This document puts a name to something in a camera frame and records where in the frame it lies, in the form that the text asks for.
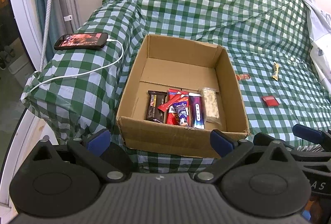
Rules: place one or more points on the yellow snack bar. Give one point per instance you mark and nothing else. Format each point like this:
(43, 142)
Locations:
(276, 71)

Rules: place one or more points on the brown cardboard box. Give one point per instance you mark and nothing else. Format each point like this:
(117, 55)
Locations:
(181, 68)

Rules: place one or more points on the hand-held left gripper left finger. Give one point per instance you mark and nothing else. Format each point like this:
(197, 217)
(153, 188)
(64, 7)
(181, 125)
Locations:
(98, 140)

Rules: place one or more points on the white printed cloth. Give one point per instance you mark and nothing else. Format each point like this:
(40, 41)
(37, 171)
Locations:
(320, 32)

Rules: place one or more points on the purple white snack packet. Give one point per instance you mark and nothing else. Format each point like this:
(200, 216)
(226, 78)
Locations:
(197, 110)

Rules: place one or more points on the clear nut bar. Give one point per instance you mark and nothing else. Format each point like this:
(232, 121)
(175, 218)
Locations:
(210, 102)

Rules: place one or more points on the grey shoe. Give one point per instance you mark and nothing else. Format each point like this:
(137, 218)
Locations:
(2, 63)

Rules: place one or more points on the black smartphone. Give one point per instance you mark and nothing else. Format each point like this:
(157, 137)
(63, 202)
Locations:
(80, 41)

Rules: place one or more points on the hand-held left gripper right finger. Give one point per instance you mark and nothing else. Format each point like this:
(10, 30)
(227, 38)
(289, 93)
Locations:
(222, 142)

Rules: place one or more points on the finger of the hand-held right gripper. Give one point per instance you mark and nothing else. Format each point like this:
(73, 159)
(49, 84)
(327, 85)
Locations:
(305, 132)
(261, 139)

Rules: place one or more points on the red biscuit stick box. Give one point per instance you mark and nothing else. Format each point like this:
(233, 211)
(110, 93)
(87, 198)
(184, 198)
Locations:
(172, 118)

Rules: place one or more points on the dark brown chocolate bar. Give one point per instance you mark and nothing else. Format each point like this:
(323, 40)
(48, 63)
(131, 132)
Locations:
(155, 107)

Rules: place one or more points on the white door frame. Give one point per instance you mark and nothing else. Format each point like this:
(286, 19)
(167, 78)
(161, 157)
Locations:
(23, 6)

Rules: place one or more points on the slim red stick packet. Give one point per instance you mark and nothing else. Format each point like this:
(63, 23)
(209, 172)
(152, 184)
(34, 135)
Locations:
(168, 104)

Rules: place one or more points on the small red packet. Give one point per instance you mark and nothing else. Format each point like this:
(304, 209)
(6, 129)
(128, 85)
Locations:
(270, 101)

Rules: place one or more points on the small red gold candy wrapper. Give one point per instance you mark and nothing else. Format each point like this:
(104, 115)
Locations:
(243, 76)

